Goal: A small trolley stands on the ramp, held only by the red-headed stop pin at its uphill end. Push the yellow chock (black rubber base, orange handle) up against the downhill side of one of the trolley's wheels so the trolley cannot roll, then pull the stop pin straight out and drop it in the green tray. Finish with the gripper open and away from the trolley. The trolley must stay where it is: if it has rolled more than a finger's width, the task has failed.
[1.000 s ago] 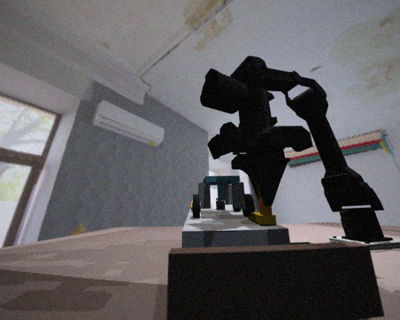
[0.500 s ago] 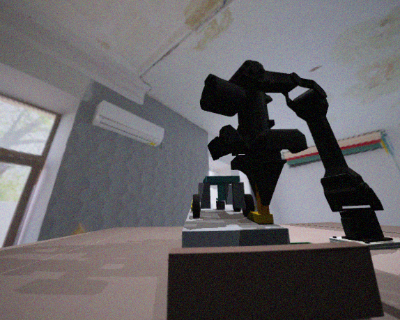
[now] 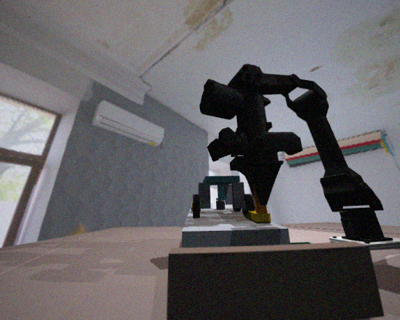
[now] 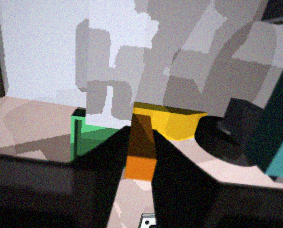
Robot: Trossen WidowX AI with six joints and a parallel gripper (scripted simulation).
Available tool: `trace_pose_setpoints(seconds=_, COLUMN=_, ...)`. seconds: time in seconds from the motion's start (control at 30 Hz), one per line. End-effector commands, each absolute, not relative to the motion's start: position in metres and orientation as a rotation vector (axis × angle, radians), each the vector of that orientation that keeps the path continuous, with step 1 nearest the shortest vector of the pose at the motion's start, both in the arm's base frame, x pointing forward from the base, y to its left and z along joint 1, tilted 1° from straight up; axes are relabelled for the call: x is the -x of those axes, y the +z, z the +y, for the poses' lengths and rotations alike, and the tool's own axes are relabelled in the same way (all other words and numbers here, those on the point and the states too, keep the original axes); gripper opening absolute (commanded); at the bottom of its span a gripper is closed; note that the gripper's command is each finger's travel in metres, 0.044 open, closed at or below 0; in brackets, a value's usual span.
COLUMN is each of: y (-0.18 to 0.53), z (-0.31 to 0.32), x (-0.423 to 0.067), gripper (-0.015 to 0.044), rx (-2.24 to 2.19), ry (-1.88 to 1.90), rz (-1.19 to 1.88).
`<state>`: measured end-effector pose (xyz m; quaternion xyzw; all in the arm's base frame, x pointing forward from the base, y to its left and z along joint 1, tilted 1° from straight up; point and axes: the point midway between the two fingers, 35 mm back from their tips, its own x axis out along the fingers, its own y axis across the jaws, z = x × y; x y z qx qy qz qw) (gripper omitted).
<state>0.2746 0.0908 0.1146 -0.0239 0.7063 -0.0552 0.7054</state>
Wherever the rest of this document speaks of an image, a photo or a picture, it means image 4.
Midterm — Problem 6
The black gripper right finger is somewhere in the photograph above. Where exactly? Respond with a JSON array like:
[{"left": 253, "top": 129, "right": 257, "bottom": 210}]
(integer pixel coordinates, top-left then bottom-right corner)
[{"left": 151, "top": 129, "right": 283, "bottom": 228}]

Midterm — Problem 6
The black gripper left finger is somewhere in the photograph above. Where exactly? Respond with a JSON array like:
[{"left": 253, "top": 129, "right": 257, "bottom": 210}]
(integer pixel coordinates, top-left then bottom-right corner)
[{"left": 0, "top": 125, "right": 131, "bottom": 228}]

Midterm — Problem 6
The green tray floor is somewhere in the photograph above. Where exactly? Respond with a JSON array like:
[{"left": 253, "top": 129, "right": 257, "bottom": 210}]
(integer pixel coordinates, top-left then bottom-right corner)
[{"left": 77, "top": 120, "right": 120, "bottom": 156}]

